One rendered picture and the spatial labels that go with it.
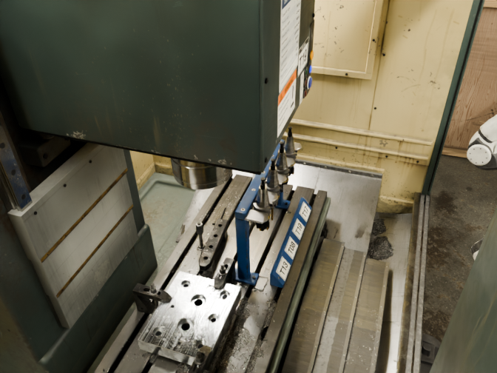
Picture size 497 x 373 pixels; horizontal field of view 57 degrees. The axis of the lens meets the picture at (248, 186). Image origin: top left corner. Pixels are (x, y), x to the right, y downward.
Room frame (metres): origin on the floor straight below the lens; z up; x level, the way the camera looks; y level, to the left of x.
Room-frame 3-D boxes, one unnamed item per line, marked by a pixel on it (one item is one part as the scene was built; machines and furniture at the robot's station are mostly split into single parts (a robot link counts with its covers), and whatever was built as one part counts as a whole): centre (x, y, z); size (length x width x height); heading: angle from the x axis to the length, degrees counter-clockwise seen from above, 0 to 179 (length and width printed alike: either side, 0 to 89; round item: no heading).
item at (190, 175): (0.99, 0.12, 1.55); 0.16 x 0.16 x 0.12
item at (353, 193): (1.60, -0.11, 0.75); 0.89 x 0.70 x 0.26; 70
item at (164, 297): (0.99, 0.33, 0.97); 0.13 x 0.03 x 0.15; 70
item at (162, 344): (0.92, 0.19, 0.97); 0.29 x 0.23 x 0.05; 160
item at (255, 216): (1.12, -0.03, 1.21); 0.07 x 0.05 x 0.01; 70
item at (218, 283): (1.07, 0.09, 0.97); 0.13 x 0.03 x 0.15; 160
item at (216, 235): (1.27, 0.14, 0.93); 0.26 x 0.05 x 0.06; 165
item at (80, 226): (1.15, 0.54, 1.16); 0.48 x 0.05 x 0.51; 160
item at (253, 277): (1.14, 0.02, 1.05); 0.10 x 0.05 x 0.30; 70
